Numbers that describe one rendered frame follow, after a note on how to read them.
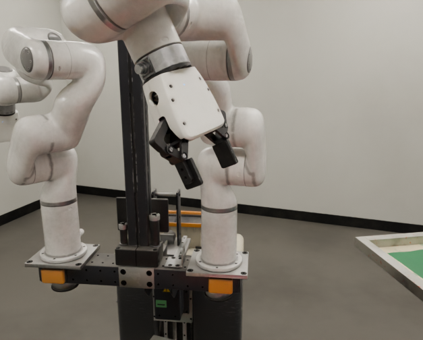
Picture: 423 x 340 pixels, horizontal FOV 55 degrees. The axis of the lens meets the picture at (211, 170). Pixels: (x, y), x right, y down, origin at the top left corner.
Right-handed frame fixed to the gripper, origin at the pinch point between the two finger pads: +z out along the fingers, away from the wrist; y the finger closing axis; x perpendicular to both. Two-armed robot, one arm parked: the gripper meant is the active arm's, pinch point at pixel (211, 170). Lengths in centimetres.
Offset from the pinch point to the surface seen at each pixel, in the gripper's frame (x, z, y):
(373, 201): 122, 127, 354
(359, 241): 30, 57, 98
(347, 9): 78, -59, 368
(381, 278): 98, 157, 249
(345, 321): 100, 145, 176
